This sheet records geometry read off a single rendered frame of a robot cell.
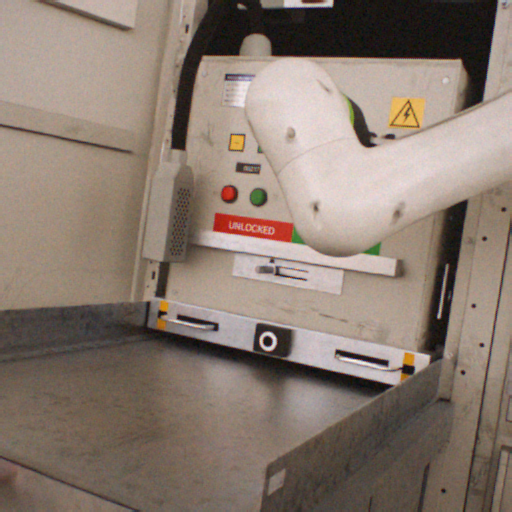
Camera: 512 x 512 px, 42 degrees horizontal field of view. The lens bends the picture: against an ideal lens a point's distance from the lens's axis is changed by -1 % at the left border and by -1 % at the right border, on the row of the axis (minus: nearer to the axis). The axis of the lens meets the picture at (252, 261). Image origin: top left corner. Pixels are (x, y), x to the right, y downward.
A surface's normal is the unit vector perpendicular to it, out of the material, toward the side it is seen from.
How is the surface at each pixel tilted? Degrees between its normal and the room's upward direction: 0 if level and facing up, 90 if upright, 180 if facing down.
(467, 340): 90
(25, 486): 90
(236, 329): 90
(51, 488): 90
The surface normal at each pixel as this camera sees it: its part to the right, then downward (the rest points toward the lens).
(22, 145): 0.66, 0.14
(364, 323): -0.44, -0.02
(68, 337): 0.88, 0.15
